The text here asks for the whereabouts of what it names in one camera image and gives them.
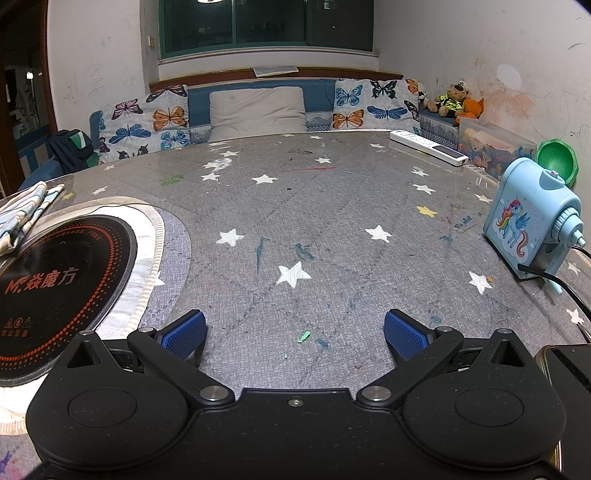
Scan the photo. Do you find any blue unicorn pencil sharpener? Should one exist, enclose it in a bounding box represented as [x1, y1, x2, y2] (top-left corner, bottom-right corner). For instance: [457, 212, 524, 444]
[483, 158, 586, 297]

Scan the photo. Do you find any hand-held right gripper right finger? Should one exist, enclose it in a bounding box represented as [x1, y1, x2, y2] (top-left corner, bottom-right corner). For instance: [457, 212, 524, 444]
[356, 309, 528, 407]

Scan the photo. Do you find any grey pillow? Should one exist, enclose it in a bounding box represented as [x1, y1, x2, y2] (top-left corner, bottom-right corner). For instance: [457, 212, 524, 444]
[209, 87, 306, 142]

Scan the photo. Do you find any orange plush toy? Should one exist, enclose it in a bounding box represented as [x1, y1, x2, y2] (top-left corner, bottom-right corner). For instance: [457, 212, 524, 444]
[460, 97, 485, 121]

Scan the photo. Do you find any white round braided mat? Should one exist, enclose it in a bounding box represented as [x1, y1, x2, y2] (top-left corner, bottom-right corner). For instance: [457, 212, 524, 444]
[0, 198, 165, 436]

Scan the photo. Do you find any clear plastic toy box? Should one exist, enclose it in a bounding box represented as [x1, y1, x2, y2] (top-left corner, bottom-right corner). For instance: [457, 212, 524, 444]
[457, 115, 539, 181]

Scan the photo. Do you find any green plastic bowl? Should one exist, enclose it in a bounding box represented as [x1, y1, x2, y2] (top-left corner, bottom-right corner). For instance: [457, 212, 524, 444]
[534, 139, 579, 188]

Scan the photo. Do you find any teddy bear in uniform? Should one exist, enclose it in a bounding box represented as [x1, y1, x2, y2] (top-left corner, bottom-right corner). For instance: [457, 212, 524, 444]
[426, 81, 470, 118]

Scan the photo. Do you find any green framed window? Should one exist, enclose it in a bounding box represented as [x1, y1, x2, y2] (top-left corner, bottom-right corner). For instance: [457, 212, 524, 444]
[157, 0, 376, 61]

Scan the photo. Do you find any dark backpack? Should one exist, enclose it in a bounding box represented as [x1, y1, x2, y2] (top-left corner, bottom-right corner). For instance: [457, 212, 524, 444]
[48, 129, 99, 175]

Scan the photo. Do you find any striped cloth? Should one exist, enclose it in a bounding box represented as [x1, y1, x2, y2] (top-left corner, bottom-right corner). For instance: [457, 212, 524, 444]
[0, 181, 65, 256]

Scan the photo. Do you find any smartphone with gold case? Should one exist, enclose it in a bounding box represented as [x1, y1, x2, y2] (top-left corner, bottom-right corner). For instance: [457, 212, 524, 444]
[534, 344, 591, 475]

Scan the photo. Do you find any grey star print tablecloth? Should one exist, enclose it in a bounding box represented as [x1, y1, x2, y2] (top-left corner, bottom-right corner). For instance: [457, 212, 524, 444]
[0, 129, 591, 416]

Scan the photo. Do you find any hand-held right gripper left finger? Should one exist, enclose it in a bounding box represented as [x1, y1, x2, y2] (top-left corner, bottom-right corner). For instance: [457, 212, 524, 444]
[67, 309, 234, 404]

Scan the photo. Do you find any black round induction cooktop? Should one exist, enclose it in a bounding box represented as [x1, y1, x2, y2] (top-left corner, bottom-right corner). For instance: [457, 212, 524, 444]
[0, 215, 138, 387]

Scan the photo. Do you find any black cable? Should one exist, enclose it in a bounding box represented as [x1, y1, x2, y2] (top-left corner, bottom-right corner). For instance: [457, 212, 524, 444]
[517, 246, 591, 323]

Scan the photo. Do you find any white remote control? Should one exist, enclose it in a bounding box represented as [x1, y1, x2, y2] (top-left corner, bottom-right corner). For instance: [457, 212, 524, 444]
[390, 130, 470, 167]

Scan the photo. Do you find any grey book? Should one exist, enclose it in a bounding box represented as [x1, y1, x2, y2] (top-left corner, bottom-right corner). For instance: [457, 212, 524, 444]
[252, 65, 300, 77]

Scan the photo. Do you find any butterfly print cushion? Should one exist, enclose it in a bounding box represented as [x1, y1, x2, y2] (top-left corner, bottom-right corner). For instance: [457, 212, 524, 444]
[332, 78, 420, 134]
[97, 84, 191, 164]

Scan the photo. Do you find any blue sofa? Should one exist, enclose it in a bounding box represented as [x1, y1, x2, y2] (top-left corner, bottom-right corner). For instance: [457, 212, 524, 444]
[18, 78, 462, 191]

